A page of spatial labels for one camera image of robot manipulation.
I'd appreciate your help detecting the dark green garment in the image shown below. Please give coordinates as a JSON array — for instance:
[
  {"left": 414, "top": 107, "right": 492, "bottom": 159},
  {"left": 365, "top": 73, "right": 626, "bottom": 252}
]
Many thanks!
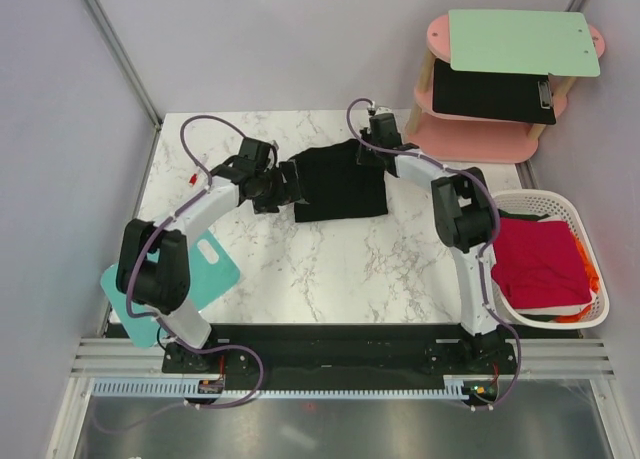
[{"left": 498, "top": 209, "right": 551, "bottom": 222}]

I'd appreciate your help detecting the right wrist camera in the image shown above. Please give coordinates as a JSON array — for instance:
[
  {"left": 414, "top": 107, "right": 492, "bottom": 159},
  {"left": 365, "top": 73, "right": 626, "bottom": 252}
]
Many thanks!
[{"left": 369, "top": 112, "right": 402, "bottom": 149}]

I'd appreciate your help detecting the teal cutting mat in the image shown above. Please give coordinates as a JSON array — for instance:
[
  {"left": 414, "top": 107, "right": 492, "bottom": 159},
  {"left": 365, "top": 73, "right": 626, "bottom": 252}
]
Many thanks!
[{"left": 100, "top": 230, "right": 241, "bottom": 348}]

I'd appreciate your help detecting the magenta t shirt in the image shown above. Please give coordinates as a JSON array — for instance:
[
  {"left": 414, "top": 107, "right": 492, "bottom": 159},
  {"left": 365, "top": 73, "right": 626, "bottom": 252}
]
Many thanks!
[{"left": 491, "top": 219, "right": 592, "bottom": 312}]

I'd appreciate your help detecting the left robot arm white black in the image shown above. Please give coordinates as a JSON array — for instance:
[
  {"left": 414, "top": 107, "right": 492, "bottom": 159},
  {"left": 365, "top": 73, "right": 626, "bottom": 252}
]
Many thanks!
[{"left": 115, "top": 160, "right": 304, "bottom": 372}]

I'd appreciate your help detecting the black t shirt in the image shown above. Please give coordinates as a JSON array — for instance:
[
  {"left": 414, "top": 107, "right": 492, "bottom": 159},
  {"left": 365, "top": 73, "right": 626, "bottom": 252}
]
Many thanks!
[{"left": 291, "top": 139, "right": 388, "bottom": 223}]

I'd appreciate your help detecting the green clipboard board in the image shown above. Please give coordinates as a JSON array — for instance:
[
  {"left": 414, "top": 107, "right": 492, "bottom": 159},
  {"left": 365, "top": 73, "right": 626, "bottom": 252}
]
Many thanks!
[{"left": 448, "top": 9, "right": 600, "bottom": 78}]

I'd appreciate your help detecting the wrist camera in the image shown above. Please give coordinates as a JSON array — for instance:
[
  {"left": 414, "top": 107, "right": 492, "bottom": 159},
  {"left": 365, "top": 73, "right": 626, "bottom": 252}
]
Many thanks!
[
  {"left": 369, "top": 112, "right": 402, "bottom": 149},
  {"left": 234, "top": 137, "right": 278, "bottom": 174}
]

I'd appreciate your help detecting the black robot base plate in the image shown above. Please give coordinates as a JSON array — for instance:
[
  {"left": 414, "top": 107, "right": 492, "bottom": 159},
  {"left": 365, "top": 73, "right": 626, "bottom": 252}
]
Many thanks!
[{"left": 162, "top": 324, "right": 517, "bottom": 389}]

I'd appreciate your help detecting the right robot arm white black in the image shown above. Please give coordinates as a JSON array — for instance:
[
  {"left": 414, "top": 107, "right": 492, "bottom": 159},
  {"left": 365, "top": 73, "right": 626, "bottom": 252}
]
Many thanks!
[{"left": 358, "top": 141, "right": 500, "bottom": 337}]

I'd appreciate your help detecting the white slotted cable duct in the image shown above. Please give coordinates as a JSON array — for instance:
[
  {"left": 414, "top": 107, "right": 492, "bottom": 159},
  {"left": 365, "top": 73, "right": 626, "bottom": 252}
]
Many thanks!
[{"left": 91, "top": 377, "right": 469, "bottom": 400}]

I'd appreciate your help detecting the black clipboard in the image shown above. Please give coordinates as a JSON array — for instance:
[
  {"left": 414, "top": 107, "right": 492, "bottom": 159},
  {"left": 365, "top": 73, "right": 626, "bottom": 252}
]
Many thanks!
[{"left": 432, "top": 59, "right": 556, "bottom": 125}]

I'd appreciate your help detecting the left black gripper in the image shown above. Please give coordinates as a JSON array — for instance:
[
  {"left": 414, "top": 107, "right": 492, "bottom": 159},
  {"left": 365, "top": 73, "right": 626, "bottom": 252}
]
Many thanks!
[{"left": 253, "top": 160, "right": 309, "bottom": 215}]

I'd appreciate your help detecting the orange garment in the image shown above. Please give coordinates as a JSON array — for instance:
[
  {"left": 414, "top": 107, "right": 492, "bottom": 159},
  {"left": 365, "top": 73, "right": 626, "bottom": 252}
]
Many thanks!
[{"left": 554, "top": 235, "right": 601, "bottom": 324}]

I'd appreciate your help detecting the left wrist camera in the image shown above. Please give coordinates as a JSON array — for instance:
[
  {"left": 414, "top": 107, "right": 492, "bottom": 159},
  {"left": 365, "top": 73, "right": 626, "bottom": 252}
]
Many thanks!
[{"left": 234, "top": 137, "right": 278, "bottom": 174}]

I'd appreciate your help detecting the white plastic laundry basket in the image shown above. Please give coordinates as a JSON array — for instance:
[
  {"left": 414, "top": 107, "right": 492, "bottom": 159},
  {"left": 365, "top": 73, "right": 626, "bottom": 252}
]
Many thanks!
[{"left": 490, "top": 189, "right": 610, "bottom": 330}]

